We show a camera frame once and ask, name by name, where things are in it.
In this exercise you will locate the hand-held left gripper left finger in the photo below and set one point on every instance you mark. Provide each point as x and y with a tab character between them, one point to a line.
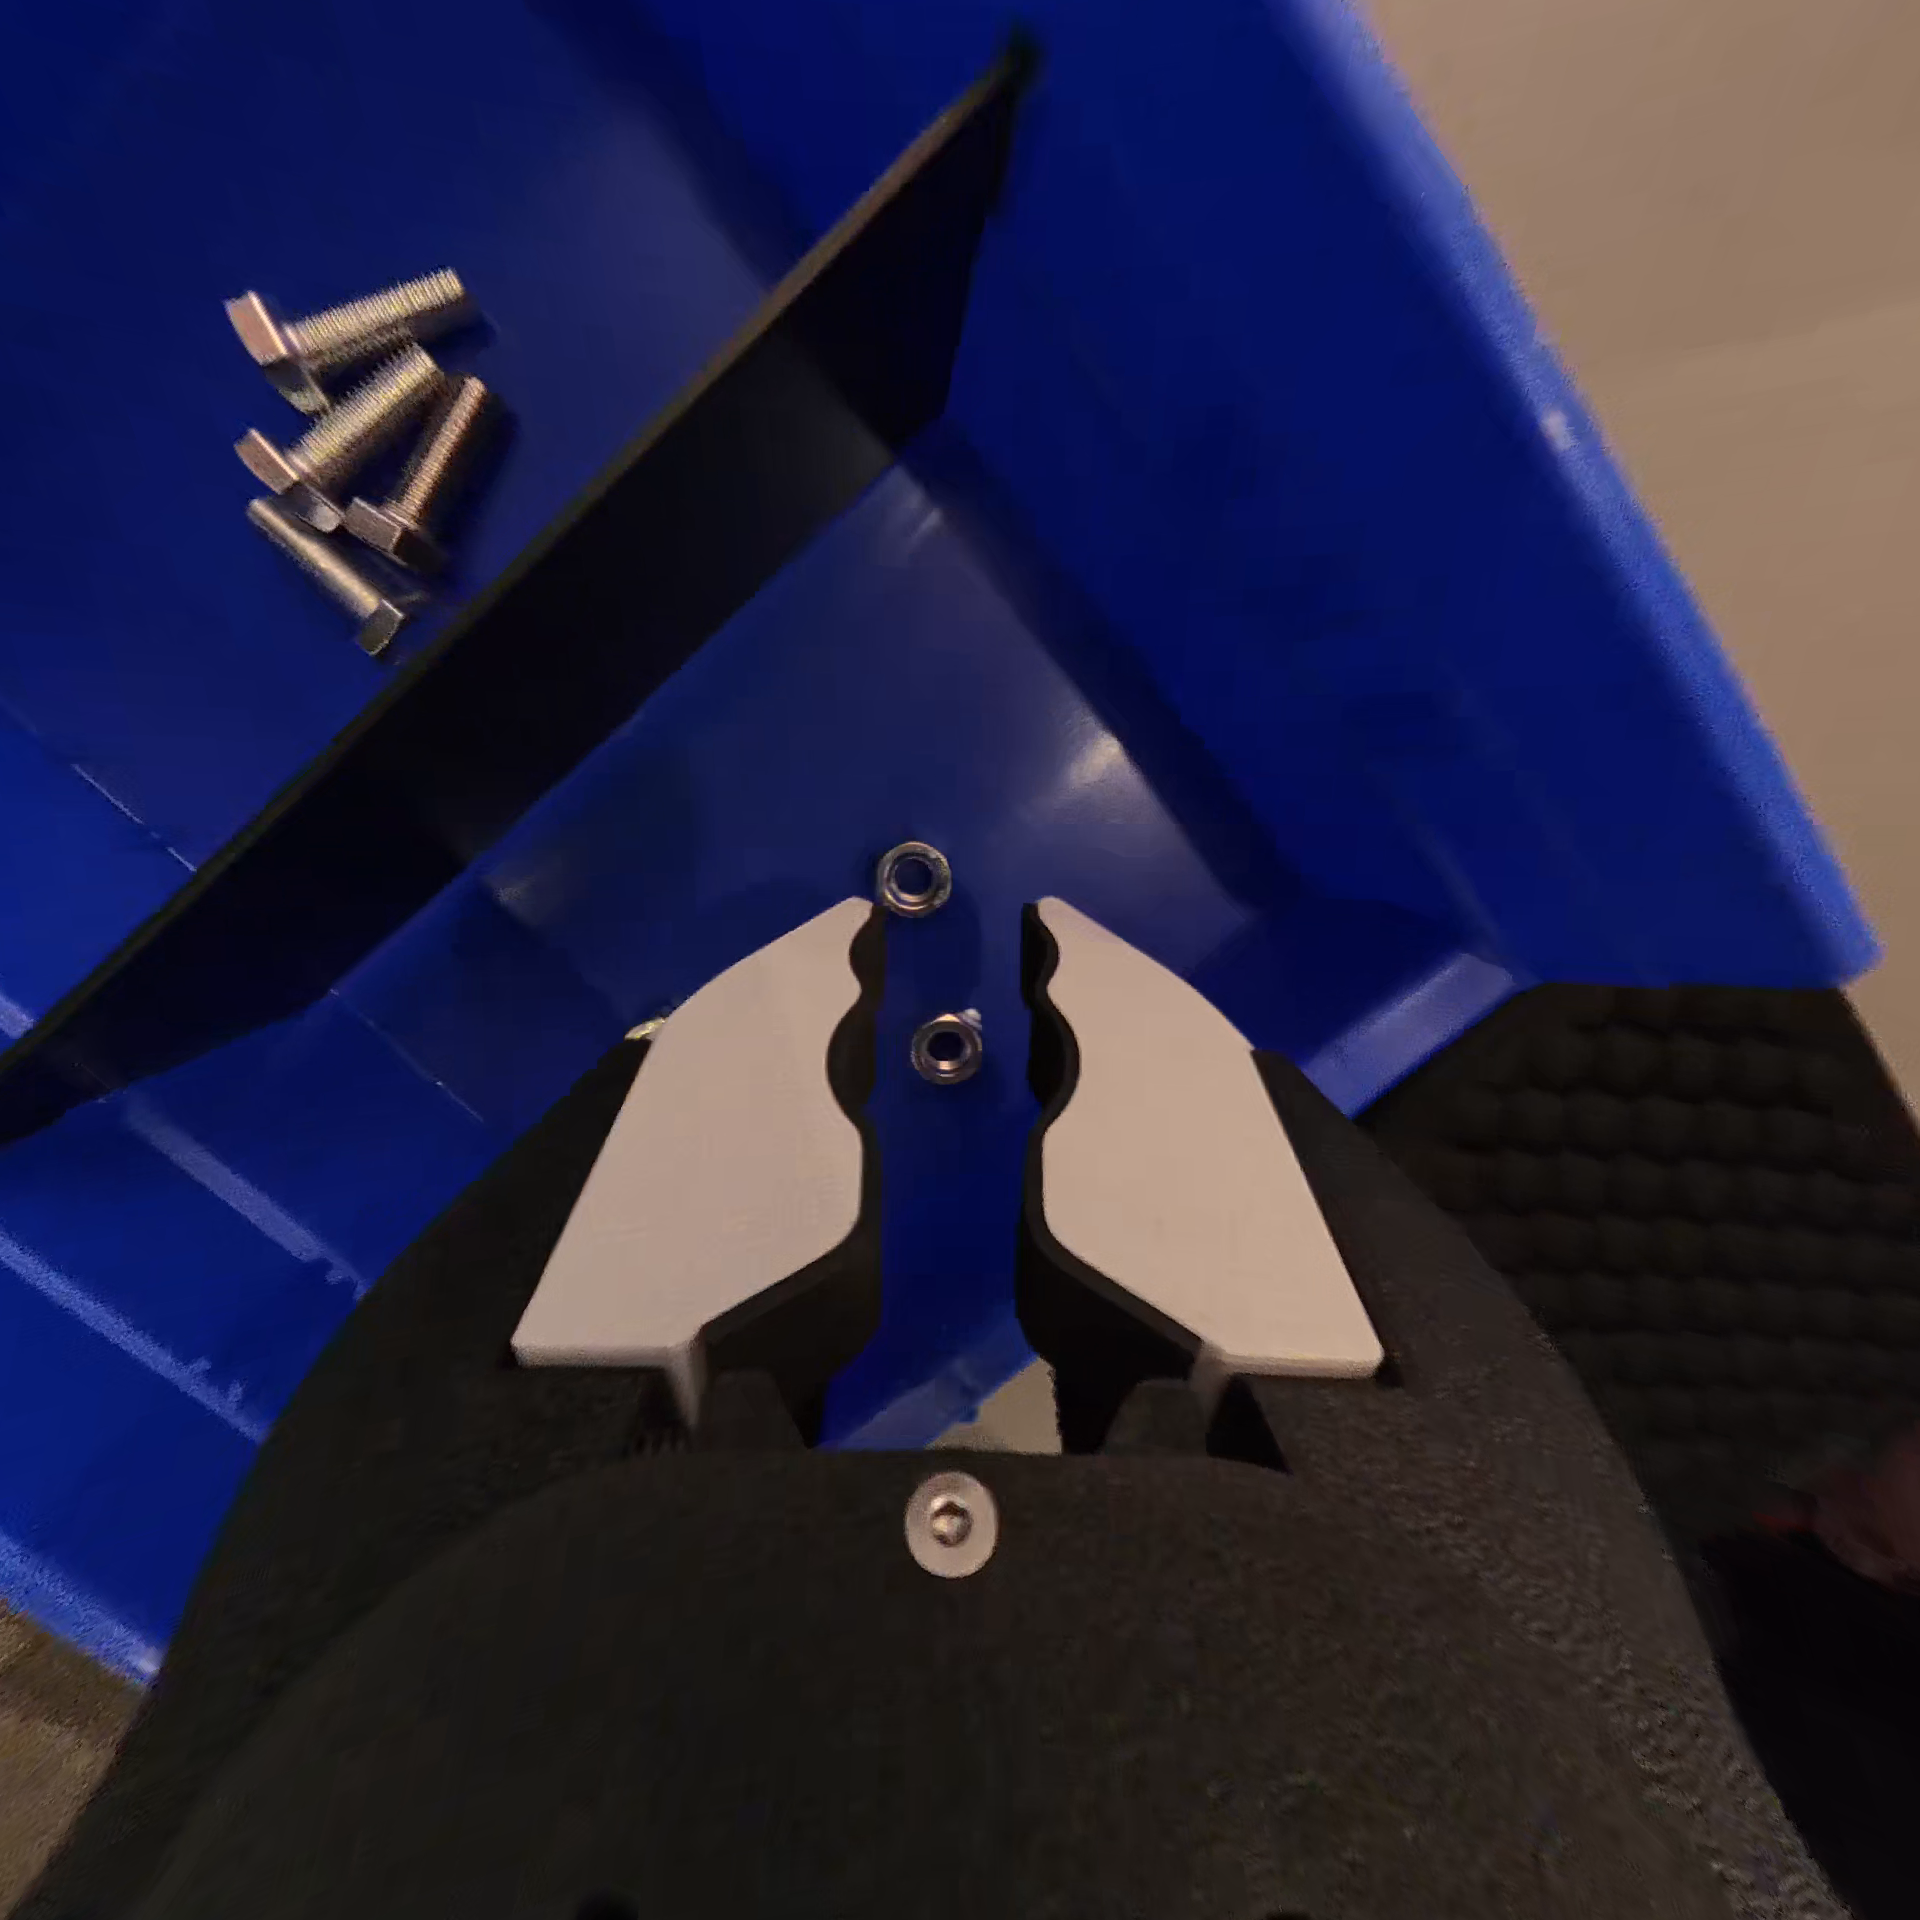
705	1171

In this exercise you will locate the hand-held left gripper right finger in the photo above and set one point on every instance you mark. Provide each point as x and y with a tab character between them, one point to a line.
1185	1185

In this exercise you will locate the blue plastic bin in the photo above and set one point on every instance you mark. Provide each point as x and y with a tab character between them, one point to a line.
1201	451

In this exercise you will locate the black armrest pad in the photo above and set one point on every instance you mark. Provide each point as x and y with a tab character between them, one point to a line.
1651	1201

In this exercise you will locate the black bin divider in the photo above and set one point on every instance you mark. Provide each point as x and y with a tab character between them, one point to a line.
451	781

